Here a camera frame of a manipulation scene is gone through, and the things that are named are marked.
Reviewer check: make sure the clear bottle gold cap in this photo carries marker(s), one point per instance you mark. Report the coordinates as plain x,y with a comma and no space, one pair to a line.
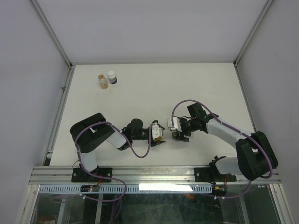
103,81

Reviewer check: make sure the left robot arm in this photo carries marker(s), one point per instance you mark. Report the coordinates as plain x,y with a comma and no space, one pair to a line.
91,132

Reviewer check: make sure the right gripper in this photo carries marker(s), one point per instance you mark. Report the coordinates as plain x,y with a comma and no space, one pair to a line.
178,137

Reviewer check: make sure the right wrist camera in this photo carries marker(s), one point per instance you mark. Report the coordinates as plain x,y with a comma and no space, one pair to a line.
174,124

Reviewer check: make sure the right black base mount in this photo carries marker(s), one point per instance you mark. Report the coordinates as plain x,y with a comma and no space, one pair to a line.
208,174

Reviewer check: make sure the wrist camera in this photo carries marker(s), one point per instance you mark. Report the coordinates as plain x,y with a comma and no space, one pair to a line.
157,131
174,124

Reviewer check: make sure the left aluminium frame post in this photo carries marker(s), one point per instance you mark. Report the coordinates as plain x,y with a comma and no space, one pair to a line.
44,21

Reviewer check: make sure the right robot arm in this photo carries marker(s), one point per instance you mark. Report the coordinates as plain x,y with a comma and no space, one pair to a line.
254,155

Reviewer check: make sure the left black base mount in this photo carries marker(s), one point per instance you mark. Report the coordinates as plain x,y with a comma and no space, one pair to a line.
93,174

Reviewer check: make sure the right aluminium frame post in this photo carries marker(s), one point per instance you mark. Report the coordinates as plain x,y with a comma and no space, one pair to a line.
253,31

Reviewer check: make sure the aluminium frame post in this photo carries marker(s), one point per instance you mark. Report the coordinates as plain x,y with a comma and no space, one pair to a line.
253,31
44,21

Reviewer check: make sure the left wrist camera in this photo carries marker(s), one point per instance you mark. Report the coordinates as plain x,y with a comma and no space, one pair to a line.
157,131

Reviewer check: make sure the slotted cable duct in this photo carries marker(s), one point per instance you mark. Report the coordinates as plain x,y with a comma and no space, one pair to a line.
129,189

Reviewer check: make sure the aluminium mounting rail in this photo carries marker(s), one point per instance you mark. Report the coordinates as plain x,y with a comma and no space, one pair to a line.
128,174

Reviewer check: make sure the white cap pill bottle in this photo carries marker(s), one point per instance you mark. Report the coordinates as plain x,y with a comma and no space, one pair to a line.
112,77

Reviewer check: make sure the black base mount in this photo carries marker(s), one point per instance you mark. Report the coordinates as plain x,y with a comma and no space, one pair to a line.
208,174
93,174

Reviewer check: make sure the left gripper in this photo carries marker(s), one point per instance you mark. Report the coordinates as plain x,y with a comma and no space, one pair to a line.
156,142

